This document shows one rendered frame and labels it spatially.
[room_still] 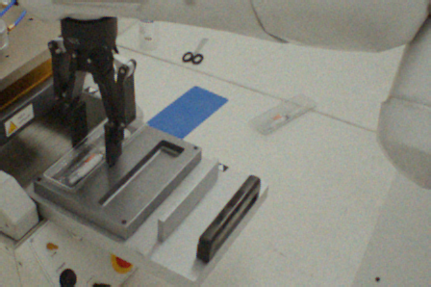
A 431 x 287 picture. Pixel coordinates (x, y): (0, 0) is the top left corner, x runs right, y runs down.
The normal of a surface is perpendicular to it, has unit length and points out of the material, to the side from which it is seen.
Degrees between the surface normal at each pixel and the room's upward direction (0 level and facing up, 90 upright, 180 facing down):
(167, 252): 0
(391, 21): 86
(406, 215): 45
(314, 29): 108
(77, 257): 65
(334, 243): 0
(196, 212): 0
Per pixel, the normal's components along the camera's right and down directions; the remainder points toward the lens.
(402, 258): -0.37, -0.18
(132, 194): 0.00, -0.79
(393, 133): -0.87, -0.20
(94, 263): 0.75, -0.02
